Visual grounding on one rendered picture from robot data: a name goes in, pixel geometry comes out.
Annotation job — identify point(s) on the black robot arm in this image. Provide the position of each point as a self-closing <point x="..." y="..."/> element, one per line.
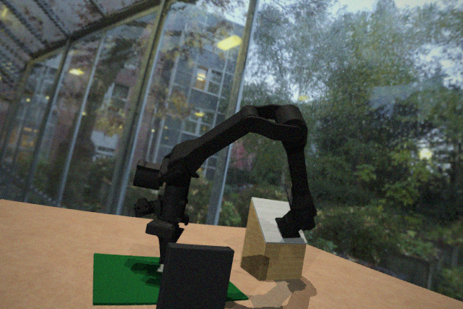
<point x="186" y="158"/>

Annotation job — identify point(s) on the green circuit board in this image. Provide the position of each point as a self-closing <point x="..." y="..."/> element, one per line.
<point x="133" y="280"/>

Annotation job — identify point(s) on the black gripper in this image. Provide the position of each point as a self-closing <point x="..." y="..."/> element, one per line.
<point x="166" y="226"/>

